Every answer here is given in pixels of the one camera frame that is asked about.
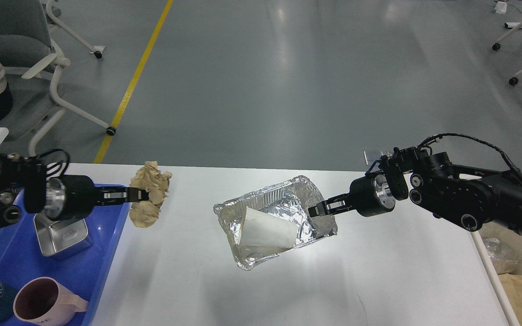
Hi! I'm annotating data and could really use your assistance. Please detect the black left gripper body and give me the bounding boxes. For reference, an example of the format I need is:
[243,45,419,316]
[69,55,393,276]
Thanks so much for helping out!
[43,175,100,221]

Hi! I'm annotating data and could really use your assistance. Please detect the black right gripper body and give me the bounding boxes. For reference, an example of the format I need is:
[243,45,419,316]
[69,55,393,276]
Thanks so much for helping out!
[349,175,396,217]

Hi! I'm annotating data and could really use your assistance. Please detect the brown paper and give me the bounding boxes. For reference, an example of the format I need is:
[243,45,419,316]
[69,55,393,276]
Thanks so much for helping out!
[129,161,172,228]

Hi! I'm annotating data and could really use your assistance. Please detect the stainless steel rectangular tray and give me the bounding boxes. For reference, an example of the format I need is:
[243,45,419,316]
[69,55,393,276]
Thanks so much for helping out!
[33,213,93,260]

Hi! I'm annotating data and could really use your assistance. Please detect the white paper cup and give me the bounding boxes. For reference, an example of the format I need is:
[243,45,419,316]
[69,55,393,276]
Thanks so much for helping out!
[237,207,298,249]

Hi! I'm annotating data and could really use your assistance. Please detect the pink mug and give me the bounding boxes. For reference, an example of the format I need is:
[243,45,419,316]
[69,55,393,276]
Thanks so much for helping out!
[13,277,89,326]

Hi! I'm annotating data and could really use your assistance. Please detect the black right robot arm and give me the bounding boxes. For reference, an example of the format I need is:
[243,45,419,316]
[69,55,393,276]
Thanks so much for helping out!
[308,133,522,236]

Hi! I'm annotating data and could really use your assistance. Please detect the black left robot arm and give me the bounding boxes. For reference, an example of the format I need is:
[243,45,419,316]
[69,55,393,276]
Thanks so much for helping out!
[0,149,149,229]

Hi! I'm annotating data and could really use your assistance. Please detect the floor outlet cover left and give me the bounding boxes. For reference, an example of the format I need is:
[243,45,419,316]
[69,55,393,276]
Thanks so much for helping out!
[363,150,387,166]

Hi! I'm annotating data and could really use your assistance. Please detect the blue plastic tray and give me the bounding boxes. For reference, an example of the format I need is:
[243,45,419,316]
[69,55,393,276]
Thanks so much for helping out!
[0,193,130,326]

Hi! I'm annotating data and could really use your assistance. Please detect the clear plastic bag in bin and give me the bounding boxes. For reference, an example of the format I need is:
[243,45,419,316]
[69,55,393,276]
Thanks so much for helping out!
[482,237,522,275]

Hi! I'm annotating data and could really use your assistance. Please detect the grey office chair near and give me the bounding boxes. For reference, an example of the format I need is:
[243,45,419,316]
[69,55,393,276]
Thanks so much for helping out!
[0,0,116,155]

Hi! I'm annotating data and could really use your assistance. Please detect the grey office chair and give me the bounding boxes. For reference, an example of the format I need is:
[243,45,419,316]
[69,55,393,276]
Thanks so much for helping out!
[0,0,116,155]
[44,0,106,59]

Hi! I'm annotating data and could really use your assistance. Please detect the grey office chair far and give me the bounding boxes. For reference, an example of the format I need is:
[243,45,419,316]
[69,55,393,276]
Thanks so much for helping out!
[44,0,106,59]

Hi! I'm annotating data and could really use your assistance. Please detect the white power adapter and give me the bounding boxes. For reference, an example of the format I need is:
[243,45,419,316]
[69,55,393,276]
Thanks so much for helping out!
[494,1,508,15]

